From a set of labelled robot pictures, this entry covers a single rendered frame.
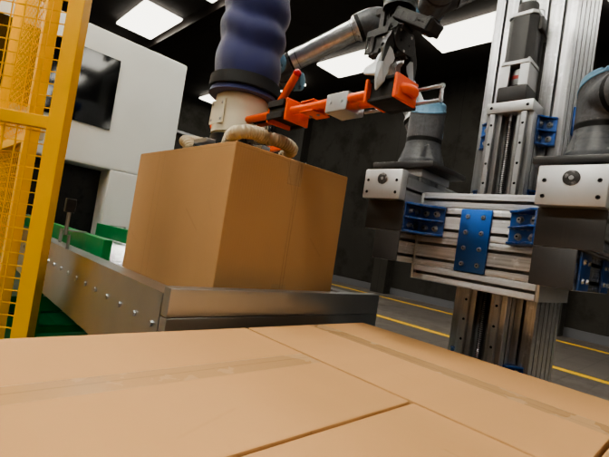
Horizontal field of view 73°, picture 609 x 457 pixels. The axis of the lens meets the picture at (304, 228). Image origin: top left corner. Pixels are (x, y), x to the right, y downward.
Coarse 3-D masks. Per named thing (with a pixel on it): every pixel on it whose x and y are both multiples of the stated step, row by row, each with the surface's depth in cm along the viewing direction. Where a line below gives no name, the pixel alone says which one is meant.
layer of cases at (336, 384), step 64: (0, 384) 43; (64, 384) 45; (128, 384) 48; (192, 384) 51; (256, 384) 54; (320, 384) 58; (384, 384) 63; (448, 384) 68; (512, 384) 74; (0, 448) 32; (64, 448) 34; (128, 448) 35; (192, 448) 37; (256, 448) 39; (320, 448) 40; (384, 448) 42; (448, 448) 44; (512, 448) 47; (576, 448) 50
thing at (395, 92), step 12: (396, 72) 82; (372, 84) 87; (384, 84) 85; (396, 84) 81; (372, 96) 87; (384, 96) 84; (396, 96) 82; (408, 96) 84; (384, 108) 89; (396, 108) 88; (408, 108) 87
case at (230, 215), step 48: (240, 144) 97; (144, 192) 133; (192, 192) 109; (240, 192) 98; (288, 192) 108; (336, 192) 120; (144, 240) 128; (192, 240) 105; (240, 240) 99; (288, 240) 109; (336, 240) 122; (288, 288) 111
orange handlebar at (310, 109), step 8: (408, 88) 82; (416, 88) 83; (352, 96) 92; (360, 96) 90; (416, 96) 84; (304, 104) 104; (312, 104) 101; (320, 104) 99; (360, 104) 95; (264, 112) 117; (296, 112) 107; (304, 112) 104; (312, 112) 103; (320, 112) 103; (248, 120) 123; (256, 120) 120; (264, 120) 118
